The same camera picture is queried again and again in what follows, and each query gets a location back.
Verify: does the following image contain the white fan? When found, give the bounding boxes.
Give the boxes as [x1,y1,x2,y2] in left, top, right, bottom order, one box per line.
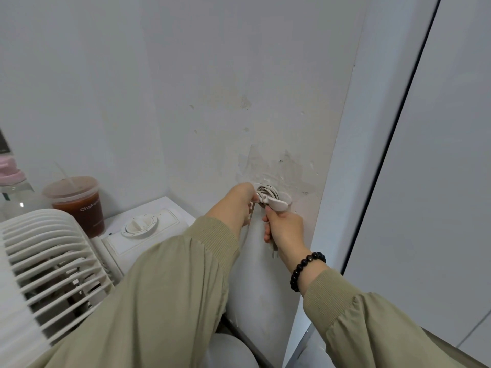
[0,196,256,368]

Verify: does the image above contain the person's left hand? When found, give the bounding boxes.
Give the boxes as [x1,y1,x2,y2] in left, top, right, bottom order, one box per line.
[207,182,261,228]

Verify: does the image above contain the white power cable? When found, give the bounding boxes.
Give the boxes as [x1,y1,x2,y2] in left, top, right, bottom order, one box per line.
[239,182,283,261]

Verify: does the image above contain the white wardrobe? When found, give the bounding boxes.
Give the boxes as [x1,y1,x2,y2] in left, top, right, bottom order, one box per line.
[341,0,491,364]

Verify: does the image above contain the clear bottle with pink cap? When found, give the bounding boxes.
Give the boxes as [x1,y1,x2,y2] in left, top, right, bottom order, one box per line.
[0,156,47,223]

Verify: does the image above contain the person's right hand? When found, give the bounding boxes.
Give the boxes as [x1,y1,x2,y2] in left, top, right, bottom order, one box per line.
[262,205,312,271]

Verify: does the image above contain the person's right forearm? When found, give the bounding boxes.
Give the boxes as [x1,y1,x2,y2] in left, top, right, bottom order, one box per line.
[301,264,476,368]

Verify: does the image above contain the black bead bracelet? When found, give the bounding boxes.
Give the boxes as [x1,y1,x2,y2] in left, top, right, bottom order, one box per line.
[289,251,327,293]

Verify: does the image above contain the cup of brown drink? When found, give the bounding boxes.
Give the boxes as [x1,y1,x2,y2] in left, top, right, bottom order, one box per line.
[42,163,105,239]

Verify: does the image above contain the white wall hook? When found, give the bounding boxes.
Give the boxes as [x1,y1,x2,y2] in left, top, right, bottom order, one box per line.
[249,182,293,212]

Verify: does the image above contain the dark wall socket panel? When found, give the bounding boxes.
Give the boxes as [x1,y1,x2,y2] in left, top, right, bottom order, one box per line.
[0,128,13,156]

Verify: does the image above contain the person's left forearm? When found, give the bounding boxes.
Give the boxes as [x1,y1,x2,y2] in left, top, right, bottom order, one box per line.
[30,214,240,368]

